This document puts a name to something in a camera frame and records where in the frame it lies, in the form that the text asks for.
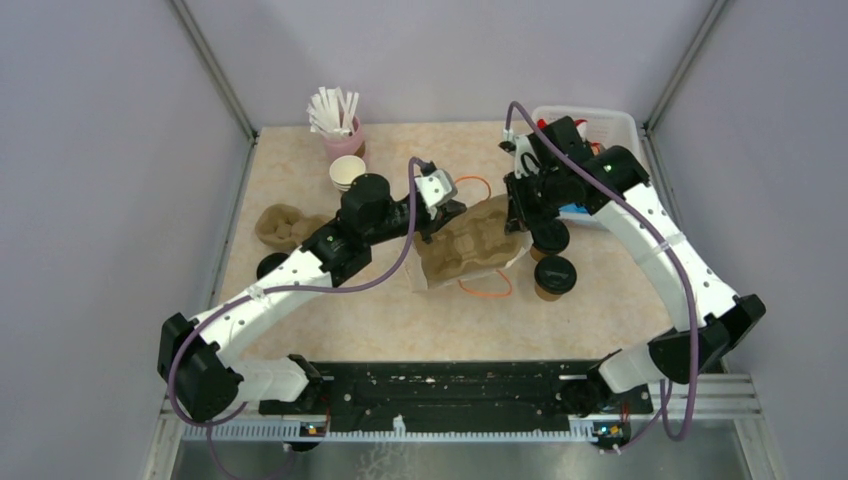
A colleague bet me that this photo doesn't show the blue cartoon cloth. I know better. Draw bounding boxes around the blue cartoon cloth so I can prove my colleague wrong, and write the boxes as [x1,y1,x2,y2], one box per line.
[559,204,592,222]

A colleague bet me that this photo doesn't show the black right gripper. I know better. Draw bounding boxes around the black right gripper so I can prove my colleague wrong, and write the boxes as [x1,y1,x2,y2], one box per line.
[503,166,567,235]

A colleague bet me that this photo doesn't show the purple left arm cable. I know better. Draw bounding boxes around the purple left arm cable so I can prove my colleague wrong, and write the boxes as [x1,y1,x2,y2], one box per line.
[165,156,432,480]

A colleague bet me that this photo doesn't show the white plastic basket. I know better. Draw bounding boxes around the white plastic basket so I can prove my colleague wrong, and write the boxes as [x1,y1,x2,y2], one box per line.
[531,105,650,231]

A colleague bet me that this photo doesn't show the stack of brown paper cups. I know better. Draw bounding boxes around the stack of brown paper cups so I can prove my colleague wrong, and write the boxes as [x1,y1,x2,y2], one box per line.
[328,155,367,192]

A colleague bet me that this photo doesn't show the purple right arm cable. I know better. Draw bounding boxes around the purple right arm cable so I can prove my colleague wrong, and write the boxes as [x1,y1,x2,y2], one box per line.
[504,100,701,455]

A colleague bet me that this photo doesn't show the brown pulp cup carrier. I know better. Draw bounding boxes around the brown pulp cup carrier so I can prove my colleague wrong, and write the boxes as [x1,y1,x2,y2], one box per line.
[254,204,331,253]

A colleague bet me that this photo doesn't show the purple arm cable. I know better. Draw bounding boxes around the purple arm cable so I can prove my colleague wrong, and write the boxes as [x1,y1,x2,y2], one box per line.
[165,156,432,480]
[504,100,701,455]

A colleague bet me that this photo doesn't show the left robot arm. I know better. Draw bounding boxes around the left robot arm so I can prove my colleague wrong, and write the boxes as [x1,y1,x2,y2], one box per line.
[157,168,466,427]

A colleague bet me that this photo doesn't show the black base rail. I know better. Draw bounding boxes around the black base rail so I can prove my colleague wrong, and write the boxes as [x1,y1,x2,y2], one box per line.
[258,360,661,433]

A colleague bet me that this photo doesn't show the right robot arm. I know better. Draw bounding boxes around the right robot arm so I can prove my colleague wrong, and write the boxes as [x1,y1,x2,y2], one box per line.
[499,117,766,412]

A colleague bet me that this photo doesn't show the stack of black lids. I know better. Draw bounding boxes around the stack of black lids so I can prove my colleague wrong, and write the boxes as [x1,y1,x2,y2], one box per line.
[255,252,289,280]

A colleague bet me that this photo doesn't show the brown paper coffee cup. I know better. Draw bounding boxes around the brown paper coffee cup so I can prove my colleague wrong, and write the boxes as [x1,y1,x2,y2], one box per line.
[529,245,548,262]

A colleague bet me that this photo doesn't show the white wrapped straws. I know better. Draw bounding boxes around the white wrapped straws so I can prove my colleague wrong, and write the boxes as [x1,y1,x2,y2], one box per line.
[306,87,360,141]

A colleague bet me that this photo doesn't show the black cup lid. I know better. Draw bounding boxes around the black cup lid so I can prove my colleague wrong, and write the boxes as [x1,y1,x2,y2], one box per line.
[531,220,571,256]
[534,256,577,295]

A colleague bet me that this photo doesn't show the pink straw holder cup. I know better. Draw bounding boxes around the pink straw holder cup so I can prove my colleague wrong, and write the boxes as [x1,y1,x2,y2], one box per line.
[322,116,367,162]

